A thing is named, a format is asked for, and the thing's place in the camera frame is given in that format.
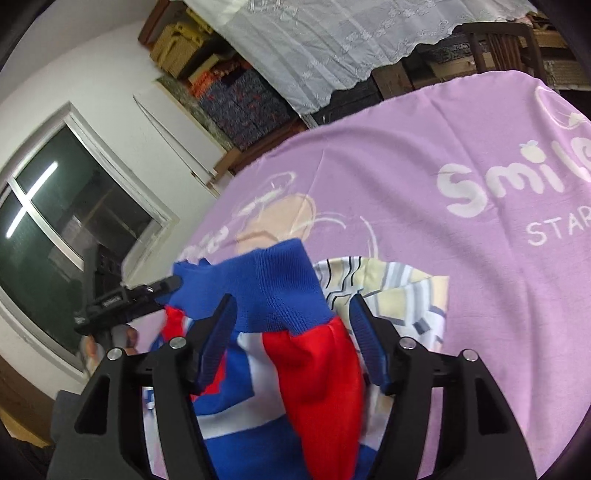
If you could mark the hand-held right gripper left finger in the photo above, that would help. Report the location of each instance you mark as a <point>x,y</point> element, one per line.
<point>217,344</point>

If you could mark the blue red white knit sweater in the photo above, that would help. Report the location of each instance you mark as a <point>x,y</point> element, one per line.
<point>277,286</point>

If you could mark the striped yellow grey cloth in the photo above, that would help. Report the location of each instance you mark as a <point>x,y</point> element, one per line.
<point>406,295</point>

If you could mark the white framed window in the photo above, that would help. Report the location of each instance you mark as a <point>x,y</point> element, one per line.
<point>46,221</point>

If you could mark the wooden storage shelf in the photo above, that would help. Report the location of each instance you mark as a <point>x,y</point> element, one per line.
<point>227,161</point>

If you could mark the white lace cloth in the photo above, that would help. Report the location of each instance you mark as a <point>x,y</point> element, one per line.
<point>323,37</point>

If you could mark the dark wooden chair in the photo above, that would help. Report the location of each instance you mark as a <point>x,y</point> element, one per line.
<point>503,46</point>

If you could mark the yellow boxes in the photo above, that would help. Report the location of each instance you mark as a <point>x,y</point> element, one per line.
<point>178,46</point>

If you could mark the dark patterned boxes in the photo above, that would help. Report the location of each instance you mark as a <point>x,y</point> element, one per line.
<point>244,108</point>

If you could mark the person's left hand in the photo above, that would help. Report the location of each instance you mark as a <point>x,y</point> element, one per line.
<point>130,339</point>

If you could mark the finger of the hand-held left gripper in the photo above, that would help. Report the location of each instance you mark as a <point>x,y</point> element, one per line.
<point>157,290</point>

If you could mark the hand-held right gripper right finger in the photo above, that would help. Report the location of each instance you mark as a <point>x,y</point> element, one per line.
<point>369,344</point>

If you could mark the pink printed blanket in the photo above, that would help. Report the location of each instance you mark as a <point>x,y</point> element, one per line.
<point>415,138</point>

